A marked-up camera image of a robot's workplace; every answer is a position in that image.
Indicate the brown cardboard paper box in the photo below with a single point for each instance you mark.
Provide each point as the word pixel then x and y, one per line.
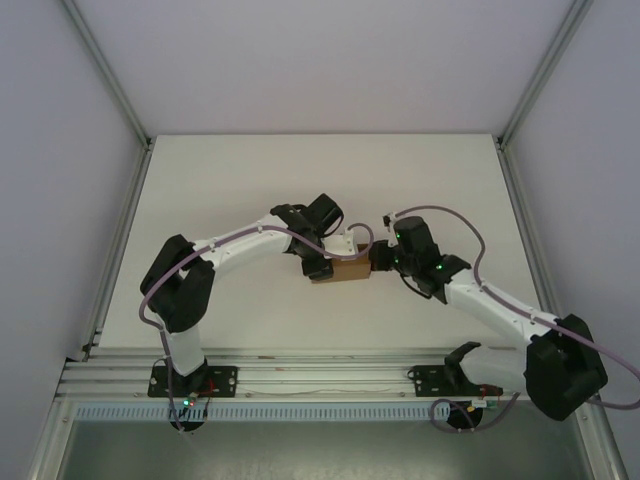
pixel 350 272

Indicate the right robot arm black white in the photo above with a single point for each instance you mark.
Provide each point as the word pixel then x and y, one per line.
pixel 500 315

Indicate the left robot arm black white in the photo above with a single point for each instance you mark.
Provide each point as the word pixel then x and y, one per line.
pixel 240 245

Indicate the small green LED circuit board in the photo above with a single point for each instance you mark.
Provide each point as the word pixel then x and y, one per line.
pixel 189 402
pixel 483 403

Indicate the grey metal sheet panel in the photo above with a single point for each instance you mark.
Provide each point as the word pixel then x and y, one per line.
pixel 320 452

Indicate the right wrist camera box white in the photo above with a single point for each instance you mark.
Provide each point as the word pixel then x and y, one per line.
pixel 389 220

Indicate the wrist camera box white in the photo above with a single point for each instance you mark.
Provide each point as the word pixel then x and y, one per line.
pixel 344 246
pixel 389 220

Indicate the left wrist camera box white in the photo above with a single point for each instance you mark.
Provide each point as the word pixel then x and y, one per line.
pixel 344 246

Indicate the aluminium mounting rail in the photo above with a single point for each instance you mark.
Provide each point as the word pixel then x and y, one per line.
pixel 320 375

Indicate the aluminium table side rail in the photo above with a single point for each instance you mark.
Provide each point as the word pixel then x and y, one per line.
pixel 134 200
pixel 520 200

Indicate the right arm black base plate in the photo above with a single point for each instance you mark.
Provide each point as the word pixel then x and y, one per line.
pixel 425 381

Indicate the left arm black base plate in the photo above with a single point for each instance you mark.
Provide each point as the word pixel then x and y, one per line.
pixel 222 381

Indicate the aluminium frame post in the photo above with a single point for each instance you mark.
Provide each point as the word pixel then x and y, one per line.
pixel 107 75
pixel 545 70

